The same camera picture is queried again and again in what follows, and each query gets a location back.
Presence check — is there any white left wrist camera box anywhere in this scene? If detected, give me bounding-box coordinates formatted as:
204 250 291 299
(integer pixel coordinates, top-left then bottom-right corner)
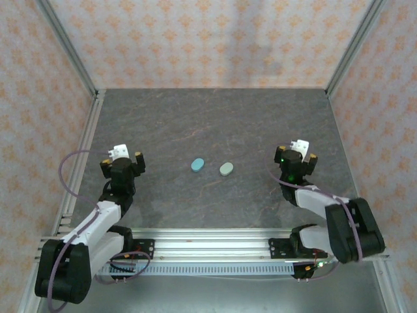
106 143 130 161

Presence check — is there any aluminium side frame rail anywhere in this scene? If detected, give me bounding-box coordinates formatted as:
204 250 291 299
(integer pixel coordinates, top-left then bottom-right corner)
50 91 107 237

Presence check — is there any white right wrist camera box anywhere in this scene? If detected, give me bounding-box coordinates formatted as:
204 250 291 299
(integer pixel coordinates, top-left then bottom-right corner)
289 139 310 161

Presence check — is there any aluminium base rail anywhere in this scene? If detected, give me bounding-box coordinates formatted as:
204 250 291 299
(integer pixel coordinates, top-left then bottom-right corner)
34 227 392 261

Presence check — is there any small circuit board green LED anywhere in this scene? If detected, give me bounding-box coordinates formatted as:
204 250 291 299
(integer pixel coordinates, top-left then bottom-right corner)
304 260 328 273

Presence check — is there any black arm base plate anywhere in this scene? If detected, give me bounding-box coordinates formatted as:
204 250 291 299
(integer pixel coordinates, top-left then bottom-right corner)
268 239 294 261
130 239 156 261

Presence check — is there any white slotted cable duct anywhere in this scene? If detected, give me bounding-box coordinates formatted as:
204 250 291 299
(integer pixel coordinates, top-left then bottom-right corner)
93 262 296 278

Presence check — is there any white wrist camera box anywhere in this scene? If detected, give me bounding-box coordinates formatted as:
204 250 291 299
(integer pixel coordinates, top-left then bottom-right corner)
106 143 130 161
289 139 310 161

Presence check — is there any short aluminium frame post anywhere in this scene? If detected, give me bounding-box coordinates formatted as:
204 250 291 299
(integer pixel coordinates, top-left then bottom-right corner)
16 260 43 313
373 260 407 313

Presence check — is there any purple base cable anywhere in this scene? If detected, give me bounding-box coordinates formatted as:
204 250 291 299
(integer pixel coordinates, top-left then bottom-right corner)
93 250 151 285
298 259 339 283

